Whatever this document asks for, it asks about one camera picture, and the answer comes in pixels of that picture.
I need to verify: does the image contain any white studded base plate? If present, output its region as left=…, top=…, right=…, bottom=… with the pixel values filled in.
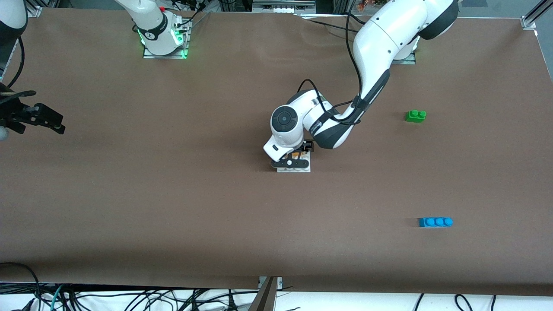
left=276, top=147, right=311, bottom=173

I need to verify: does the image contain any blue three-stud block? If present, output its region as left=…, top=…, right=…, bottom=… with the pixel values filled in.
left=418, top=217, right=454, bottom=228

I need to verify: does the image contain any brown table cloth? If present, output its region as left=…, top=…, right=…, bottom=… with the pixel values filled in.
left=0, top=8, right=553, bottom=298

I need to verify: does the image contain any white power strip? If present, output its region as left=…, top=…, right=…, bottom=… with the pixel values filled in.
left=252, top=0, right=317, bottom=14

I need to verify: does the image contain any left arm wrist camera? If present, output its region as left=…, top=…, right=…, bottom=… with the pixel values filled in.
left=270, top=151, right=311, bottom=170

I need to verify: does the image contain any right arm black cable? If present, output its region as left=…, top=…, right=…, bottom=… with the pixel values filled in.
left=0, top=37, right=37, bottom=96

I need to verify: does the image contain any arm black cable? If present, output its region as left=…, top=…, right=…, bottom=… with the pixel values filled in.
left=298, top=13, right=372, bottom=127
left=0, top=37, right=37, bottom=96

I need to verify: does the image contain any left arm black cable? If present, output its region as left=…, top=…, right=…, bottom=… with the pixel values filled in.
left=298, top=13, right=372, bottom=127

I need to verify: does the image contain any black table cable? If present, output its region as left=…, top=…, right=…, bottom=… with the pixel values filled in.
left=308, top=19, right=359, bottom=33

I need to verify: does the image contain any silver metal bracket plate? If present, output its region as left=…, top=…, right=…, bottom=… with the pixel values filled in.
left=258, top=276, right=283, bottom=290

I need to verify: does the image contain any dark grey metal post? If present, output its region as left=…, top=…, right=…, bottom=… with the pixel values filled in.
left=248, top=276, right=278, bottom=311

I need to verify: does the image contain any thin black base cable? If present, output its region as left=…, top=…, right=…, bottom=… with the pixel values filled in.
left=173, top=0, right=212, bottom=33

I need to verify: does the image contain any black looped floor cable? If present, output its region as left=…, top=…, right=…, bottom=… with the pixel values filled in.
left=0, top=262, right=41, bottom=311

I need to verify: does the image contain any teal floor cable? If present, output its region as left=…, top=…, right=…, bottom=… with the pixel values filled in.
left=48, top=284, right=65, bottom=311

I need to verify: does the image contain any black floor cable tangle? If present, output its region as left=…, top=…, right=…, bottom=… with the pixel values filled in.
left=65, top=287, right=260, bottom=311

